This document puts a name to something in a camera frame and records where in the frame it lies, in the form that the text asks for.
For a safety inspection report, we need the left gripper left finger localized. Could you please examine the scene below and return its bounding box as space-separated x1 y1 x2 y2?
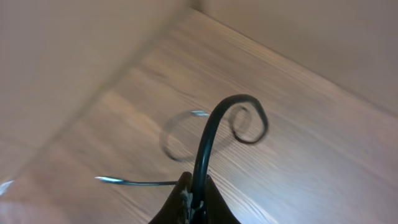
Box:
149 172 192 224

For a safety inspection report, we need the thick black USB cable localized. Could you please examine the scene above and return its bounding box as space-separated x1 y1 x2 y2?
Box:
160 94 269 212

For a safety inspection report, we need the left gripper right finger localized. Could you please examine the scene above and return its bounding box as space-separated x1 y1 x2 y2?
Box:
205 175 240 224

